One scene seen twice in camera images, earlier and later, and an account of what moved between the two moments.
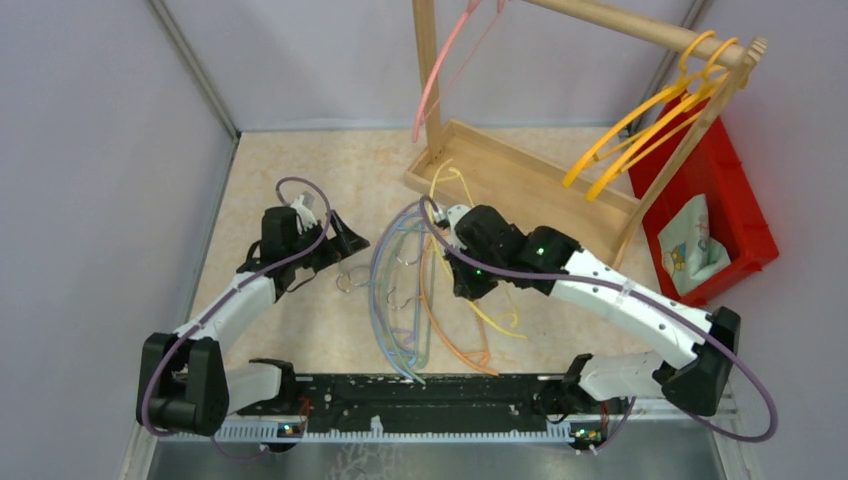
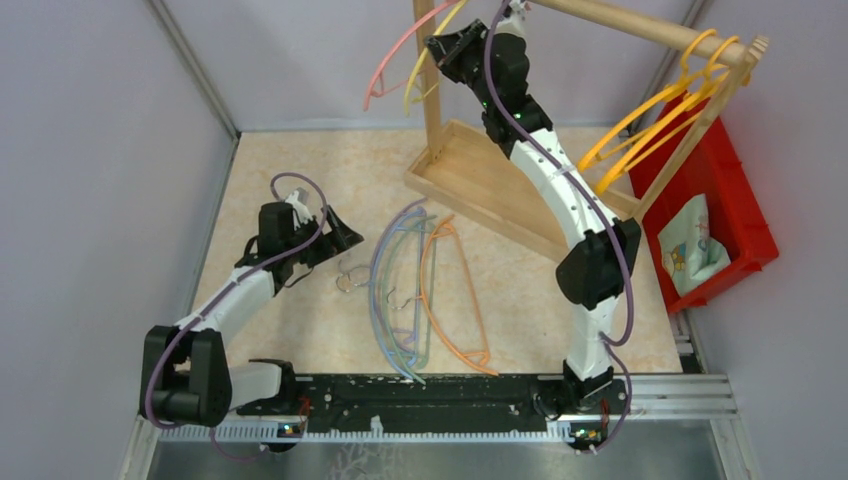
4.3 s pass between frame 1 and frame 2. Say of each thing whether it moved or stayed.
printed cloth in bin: stayed
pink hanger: moved
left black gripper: stayed
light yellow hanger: moved
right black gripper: moved
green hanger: stayed
